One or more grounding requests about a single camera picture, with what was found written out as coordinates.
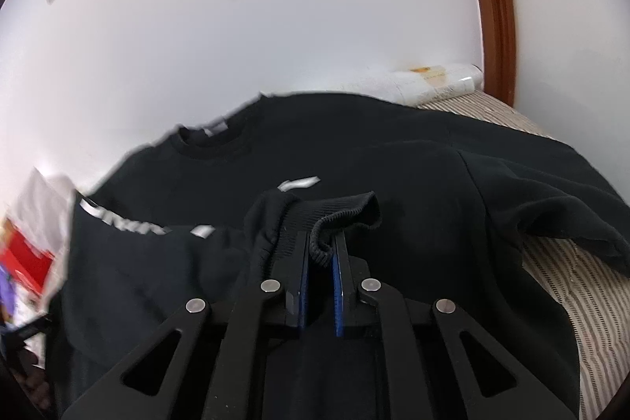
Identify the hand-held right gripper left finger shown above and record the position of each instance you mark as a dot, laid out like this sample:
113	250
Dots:
303	287

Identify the brown wooden frame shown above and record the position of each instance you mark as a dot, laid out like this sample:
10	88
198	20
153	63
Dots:
497	6

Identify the red paper bag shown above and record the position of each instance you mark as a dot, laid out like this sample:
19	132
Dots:
24	262

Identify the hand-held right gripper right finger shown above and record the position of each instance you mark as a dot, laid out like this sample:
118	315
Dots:
338	292

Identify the striped bed blanket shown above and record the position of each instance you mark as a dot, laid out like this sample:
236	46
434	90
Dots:
590	302

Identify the black sweatshirt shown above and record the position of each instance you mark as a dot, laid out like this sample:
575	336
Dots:
393	164

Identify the white plastic shopping bag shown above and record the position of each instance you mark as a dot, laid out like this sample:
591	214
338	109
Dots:
44	203

